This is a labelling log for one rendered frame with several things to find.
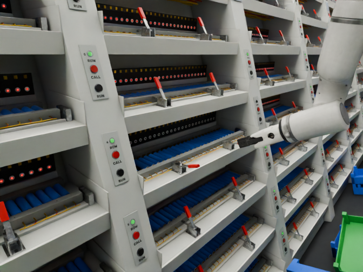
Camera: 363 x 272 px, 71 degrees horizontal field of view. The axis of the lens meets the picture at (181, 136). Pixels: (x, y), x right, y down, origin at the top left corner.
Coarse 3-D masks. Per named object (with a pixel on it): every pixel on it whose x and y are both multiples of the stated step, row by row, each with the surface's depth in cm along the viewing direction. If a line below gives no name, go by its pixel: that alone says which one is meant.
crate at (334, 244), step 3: (339, 231) 140; (339, 234) 139; (336, 237) 135; (336, 240) 134; (333, 243) 128; (336, 243) 134; (333, 246) 128; (336, 246) 128; (333, 249) 128; (336, 249) 127; (333, 252) 129; (336, 252) 128; (333, 255) 129; (336, 255) 128
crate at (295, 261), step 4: (296, 260) 103; (292, 264) 101; (296, 264) 101; (300, 264) 100; (288, 268) 100; (292, 268) 99; (296, 268) 99; (300, 268) 98; (304, 268) 98; (308, 268) 97; (312, 268) 97; (316, 268) 96
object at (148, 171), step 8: (232, 136) 101; (240, 136) 106; (208, 144) 91; (216, 144) 93; (192, 152) 84; (200, 152) 87; (168, 160) 77; (184, 160) 81; (192, 160) 82; (152, 168) 72; (160, 168) 74; (144, 176) 70
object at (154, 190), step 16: (192, 128) 102; (224, 128) 115; (240, 128) 109; (256, 128) 104; (144, 144) 85; (208, 160) 84; (224, 160) 89; (160, 176) 72; (176, 176) 73; (192, 176) 77; (144, 192) 64; (160, 192) 68; (176, 192) 73
